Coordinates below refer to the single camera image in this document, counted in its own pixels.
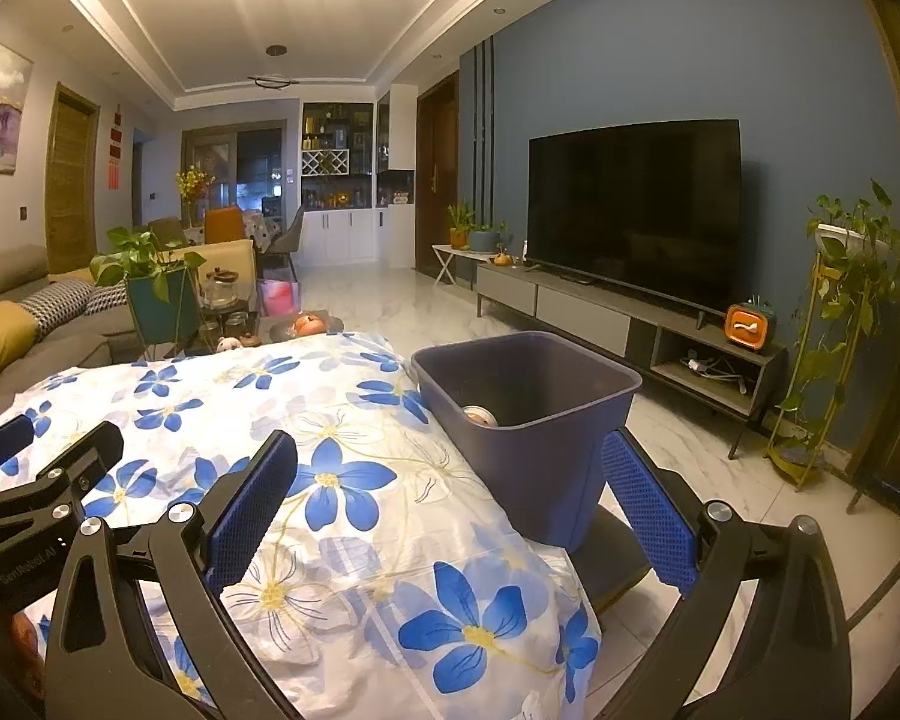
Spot plant in orange pot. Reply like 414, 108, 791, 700
446, 202, 475, 250

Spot white display cabinet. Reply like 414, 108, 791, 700
298, 82, 419, 267

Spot light wooden door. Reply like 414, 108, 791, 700
47, 82, 101, 275

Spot trailing plant in white pot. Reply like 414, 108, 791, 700
780, 180, 900, 428

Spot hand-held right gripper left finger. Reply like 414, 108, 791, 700
45, 430, 305, 720

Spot dark fruit plate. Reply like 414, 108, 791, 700
268, 311, 346, 342

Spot white folding side table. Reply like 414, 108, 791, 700
431, 244, 488, 286

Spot dark glass coffee table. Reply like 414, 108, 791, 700
131, 300, 346, 361

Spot orange retro speaker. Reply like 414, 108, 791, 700
724, 298, 773, 355

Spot white power strip with cables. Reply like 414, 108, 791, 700
679, 349, 747, 391

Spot yellow cushion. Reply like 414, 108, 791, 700
0, 300, 40, 395

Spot glass sliding door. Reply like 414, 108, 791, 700
181, 118, 290, 211

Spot orange dining chair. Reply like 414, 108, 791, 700
204, 206, 245, 241

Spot pothos plant in teal pot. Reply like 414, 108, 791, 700
90, 226, 207, 361

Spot dark wooden door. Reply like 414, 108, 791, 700
416, 69, 462, 271

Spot large glass jar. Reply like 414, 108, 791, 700
202, 266, 242, 308

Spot yellow flowers in vase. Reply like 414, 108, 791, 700
176, 165, 217, 222

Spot grey dining chair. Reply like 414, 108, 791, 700
266, 204, 306, 267

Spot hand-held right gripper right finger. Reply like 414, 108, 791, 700
600, 430, 856, 720

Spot grey television stand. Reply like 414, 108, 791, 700
476, 259, 788, 458

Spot pink gift bag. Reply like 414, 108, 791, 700
259, 279, 301, 318

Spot purple wall painting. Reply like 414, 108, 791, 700
0, 41, 35, 175

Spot white blue floral blanket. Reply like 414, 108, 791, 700
0, 330, 601, 720

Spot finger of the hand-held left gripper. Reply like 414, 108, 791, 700
0, 412, 36, 477
0, 420, 125, 535

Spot red wall decoration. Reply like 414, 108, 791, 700
107, 101, 125, 192

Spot houndstooth cushion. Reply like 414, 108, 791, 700
19, 279, 95, 342

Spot grey sofa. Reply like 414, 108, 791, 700
0, 244, 188, 421

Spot blue plastic bin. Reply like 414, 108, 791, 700
411, 330, 644, 552

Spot black flat television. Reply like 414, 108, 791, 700
527, 118, 743, 316

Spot striped cushion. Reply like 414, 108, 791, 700
82, 281, 132, 316

